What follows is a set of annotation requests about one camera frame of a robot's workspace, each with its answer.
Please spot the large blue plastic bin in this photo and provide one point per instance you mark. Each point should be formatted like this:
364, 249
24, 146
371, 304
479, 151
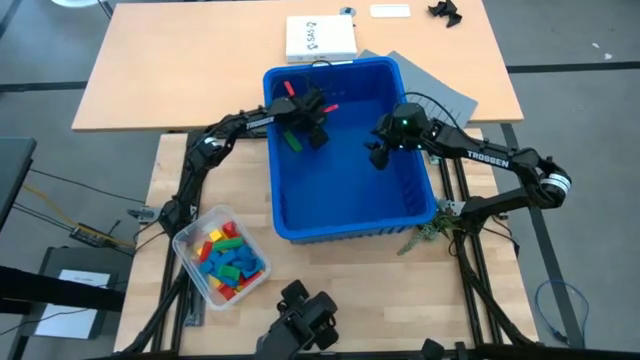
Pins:
350, 200

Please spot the small black electronics board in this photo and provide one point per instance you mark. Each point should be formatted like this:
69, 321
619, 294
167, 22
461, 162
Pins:
92, 235

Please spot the white rectangular block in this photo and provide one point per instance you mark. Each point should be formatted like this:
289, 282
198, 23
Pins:
390, 11

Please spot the blue foam block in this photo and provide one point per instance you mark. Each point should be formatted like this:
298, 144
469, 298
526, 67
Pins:
206, 267
253, 268
245, 252
225, 257

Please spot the grey round knob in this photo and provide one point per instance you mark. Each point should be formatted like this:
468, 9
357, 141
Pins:
347, 10

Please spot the white round object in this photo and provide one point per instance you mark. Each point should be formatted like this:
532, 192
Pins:
75, 2

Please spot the red foam block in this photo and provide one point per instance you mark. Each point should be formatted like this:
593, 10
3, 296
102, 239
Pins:
206, 250
226, 291
330, 108
230, 229
250, 278

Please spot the white paper sheet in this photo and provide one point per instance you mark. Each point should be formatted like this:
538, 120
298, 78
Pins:
70, 305

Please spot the black strip packet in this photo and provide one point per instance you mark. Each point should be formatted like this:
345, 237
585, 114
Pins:
196, 312

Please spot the artificial succulent in black pot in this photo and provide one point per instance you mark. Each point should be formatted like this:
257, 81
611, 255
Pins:
425, 232

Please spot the black plastic clamp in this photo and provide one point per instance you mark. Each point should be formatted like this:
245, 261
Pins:
446, 12

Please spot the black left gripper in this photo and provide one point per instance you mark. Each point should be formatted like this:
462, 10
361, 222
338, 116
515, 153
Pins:
305, 115

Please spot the black flat case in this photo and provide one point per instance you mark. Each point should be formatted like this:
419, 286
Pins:
55, 257

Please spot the clear plastic block box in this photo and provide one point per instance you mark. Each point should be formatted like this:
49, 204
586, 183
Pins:
192, 235

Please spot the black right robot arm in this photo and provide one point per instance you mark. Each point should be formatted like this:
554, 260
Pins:
500, 162

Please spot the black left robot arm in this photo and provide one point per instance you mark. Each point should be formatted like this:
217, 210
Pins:
220, 135

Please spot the green foam block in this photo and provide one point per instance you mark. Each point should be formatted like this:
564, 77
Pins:
292, 141
229, 271
227, 244

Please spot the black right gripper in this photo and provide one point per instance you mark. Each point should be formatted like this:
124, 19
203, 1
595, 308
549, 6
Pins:
402, 127

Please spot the dark flat screen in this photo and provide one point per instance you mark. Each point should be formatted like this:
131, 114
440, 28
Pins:
15, 175

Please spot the grey spring clamp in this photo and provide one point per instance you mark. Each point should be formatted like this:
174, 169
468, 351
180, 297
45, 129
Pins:
145, 215

